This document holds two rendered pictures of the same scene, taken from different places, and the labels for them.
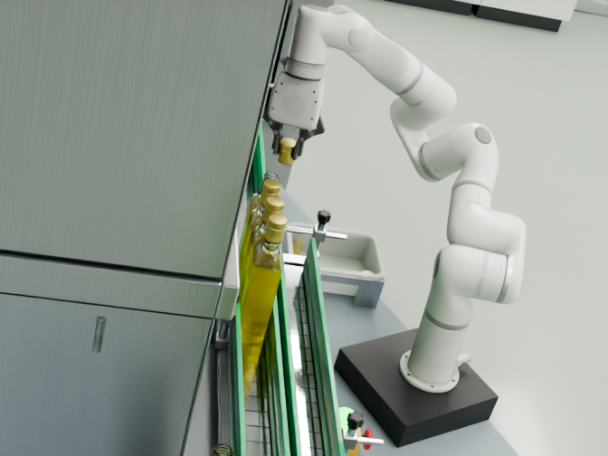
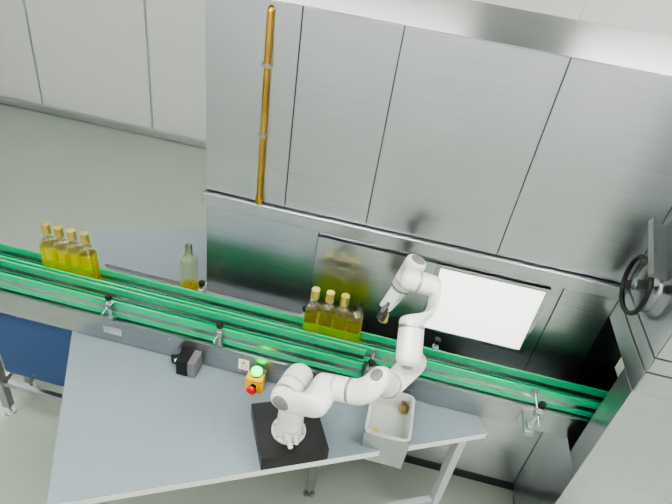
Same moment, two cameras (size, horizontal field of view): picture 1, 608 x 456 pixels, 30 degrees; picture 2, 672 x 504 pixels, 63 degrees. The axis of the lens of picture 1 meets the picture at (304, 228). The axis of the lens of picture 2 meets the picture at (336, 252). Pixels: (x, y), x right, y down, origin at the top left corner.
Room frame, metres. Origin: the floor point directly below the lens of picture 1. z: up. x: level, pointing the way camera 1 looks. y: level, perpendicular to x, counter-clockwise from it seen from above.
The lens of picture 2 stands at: (2.31, -1.48, 2.53)
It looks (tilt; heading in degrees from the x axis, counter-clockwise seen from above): 36 degrees down; 109
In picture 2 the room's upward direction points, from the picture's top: 9 degrees clockwise
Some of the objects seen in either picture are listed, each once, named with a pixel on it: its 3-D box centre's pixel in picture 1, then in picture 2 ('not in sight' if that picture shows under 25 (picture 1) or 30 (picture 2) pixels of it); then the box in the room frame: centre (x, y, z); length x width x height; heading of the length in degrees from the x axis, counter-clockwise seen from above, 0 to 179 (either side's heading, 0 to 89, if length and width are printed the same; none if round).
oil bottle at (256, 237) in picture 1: (257, 273); (325, 325); (1.78, 0.06, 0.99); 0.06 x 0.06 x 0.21; 14
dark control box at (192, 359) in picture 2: not in sight; (188, 362); (1.33, -0.24, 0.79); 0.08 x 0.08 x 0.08; 13
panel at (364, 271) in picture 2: not in sight; (422, 294); (2.09, 0.27, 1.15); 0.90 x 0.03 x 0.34; 13
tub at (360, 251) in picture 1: (330, 263); (388, 419); (2.15, -0.08, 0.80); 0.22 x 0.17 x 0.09; 103
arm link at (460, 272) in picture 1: (462, 284); (294, 388); (1.84, -0.33, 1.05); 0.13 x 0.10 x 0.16; 91
